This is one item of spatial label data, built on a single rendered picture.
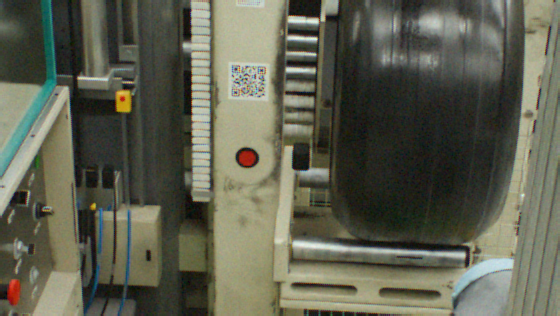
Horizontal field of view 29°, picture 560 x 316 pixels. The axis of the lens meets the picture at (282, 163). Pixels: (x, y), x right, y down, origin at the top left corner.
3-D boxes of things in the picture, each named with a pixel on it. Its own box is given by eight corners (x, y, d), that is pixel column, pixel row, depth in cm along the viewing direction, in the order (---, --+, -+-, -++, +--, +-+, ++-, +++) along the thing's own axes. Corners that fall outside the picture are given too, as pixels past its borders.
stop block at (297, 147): (291, 171, 225) (292, 151, 223) (292, 161, 230) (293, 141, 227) (310, 172, 225) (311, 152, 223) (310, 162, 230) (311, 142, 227)
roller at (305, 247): (287, 253, 211) (286, 261, 206) (288, 231, 210) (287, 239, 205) (466, 263, 210) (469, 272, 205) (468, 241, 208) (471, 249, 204)
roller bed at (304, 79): (232, 138, 248) (233, 16, 234) (238, 111, 261) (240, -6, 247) (318, 143, 247) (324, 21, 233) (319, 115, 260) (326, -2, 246)
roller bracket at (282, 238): (272, 283, 205) (273, 240, 201) (283, 182, 240) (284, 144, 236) (289, 284, 205) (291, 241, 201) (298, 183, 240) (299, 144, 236)
